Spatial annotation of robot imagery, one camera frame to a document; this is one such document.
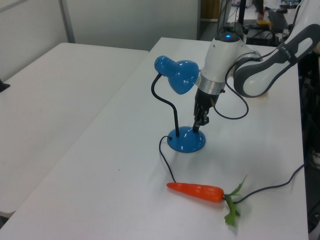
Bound orange plastic carrot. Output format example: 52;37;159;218
166;174;248;227

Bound white side table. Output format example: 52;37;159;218
0;42;150;218

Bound white shoe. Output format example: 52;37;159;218
310;147;320;168

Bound black control box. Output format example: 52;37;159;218
245;29;280;47

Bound black vertical pole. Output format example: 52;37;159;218
238;0;247;27

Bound grey partition post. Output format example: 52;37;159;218
58;0;76;44

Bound blue desk lamp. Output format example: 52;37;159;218
150;54;207;154

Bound brown wooden board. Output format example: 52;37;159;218
200;0;221;20

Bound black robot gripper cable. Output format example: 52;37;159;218
213;63;250;120

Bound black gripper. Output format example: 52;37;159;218
191;87;219;133

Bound dark lamp power cable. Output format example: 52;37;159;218
159;135;305;204

